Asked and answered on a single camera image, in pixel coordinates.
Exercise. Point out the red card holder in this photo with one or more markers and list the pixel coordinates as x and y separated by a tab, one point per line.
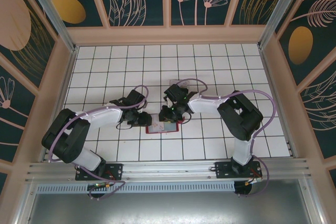
155	125

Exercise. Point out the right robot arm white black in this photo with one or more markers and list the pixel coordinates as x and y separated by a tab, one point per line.
204	103

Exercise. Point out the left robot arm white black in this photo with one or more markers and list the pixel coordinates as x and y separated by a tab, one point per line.
99	115

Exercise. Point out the clear acrylic card tray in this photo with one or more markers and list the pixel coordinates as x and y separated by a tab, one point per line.
183	81

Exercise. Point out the grey metal sheet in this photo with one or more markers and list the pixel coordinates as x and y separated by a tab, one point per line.
168	208

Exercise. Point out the single flower art panel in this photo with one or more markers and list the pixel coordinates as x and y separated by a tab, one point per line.
13	103

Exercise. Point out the orange oval fern art panel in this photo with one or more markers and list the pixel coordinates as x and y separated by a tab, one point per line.
302	45

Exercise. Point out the fern leaves art panel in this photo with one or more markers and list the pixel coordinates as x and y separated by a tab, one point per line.
320	108

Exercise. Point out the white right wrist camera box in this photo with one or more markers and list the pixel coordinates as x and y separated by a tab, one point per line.
168	100

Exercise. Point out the aluminium mounting rail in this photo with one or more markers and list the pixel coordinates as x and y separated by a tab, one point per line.
170	169

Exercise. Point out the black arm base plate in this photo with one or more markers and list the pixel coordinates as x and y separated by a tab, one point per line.
115	171
223	170

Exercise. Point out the aluminium floor edge rail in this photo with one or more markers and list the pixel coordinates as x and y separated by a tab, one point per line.
277	103
60	103

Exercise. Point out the aluminium frame post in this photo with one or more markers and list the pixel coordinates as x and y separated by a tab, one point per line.
275	11
52	16

